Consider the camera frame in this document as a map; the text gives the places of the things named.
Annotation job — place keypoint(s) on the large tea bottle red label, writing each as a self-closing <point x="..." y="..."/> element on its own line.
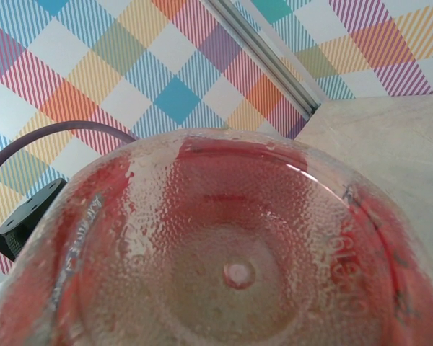
<point x="238" y="252"/>

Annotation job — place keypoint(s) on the aluminium frame post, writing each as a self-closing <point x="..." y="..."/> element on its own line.
<point x="260" y="54"/>

